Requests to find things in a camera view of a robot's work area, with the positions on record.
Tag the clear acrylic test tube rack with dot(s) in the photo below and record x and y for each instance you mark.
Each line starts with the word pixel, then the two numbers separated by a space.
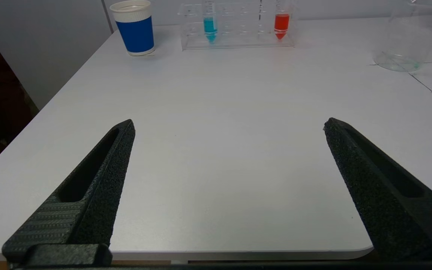
pixel 238 37

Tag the blue and white paper cup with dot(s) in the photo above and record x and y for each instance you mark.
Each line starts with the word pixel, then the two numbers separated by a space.
pixel 137 33

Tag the test tube with red liquid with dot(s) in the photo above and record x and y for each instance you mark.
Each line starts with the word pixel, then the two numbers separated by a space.
pixel 281 24

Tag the test tube with blue liquid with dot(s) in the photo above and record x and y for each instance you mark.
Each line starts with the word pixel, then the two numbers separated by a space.
pixel 210 26

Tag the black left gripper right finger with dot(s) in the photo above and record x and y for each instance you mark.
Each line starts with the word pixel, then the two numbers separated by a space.
pixel 388 195

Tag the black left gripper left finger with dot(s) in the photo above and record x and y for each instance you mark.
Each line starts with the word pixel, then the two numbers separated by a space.
pixel 88 198

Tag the clear glass beaker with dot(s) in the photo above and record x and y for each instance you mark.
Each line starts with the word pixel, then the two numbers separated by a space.
pixel 407 45

